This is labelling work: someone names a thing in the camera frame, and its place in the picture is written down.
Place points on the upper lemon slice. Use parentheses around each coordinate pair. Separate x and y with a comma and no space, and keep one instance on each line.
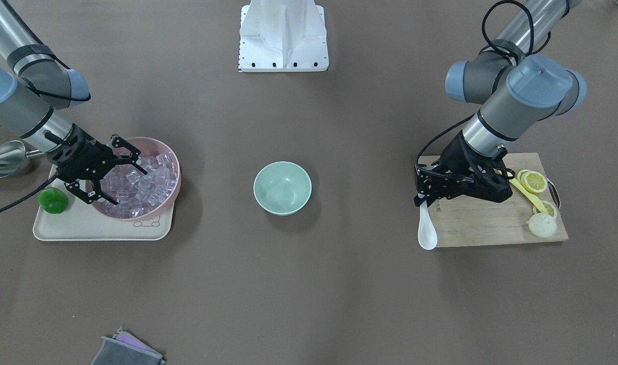
(533,181)

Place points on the white ceramic spoon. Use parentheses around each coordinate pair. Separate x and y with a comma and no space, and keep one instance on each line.
(427,235)

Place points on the pink bowl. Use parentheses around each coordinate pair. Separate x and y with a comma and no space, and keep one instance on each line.
(148,147)

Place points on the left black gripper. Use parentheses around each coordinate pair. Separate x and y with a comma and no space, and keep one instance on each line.
(453,156)

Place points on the lower lemon slice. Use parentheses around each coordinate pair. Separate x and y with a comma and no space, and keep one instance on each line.
(550,209)

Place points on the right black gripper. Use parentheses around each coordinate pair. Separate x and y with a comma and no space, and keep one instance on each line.
(78,155)

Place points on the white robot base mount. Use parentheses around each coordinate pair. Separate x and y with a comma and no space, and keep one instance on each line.
(283,36)

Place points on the pile of clear ice cubes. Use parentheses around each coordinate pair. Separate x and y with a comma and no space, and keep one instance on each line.
(138,193)

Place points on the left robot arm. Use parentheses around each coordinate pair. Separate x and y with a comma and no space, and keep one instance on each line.
(515,87)

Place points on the mint green bowl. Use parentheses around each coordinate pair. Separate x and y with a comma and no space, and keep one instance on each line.
(282,188)

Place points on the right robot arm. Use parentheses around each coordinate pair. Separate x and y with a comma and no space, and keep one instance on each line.
(32,94)

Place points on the steel ice scoop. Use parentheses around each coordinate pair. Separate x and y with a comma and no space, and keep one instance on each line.
(16,159)

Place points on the bamboo cutting board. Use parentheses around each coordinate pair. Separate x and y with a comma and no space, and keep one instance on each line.
(467,221)

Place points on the grey folded cloth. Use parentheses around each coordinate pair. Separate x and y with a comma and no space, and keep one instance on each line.
(125,348)

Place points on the green lime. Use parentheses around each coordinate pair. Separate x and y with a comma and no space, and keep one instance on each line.
(53,200)

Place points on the lemon slice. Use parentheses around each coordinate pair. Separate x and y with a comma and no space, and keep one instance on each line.
(550,209)
(533,181)

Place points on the cream rectangular tray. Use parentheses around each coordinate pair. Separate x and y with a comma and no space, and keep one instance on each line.
(81,222)

